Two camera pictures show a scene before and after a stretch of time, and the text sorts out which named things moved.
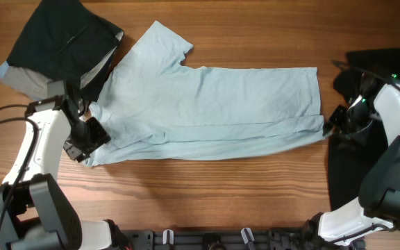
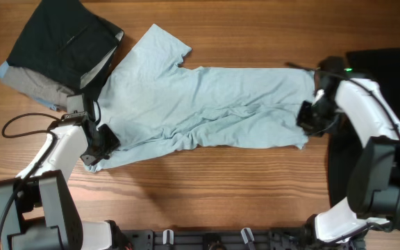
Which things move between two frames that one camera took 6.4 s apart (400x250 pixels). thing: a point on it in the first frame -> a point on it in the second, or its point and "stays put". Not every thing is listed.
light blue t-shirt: [153, 105] stays put
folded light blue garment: [1, 71] stays put
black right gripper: [333, 121] -> [307, 127]
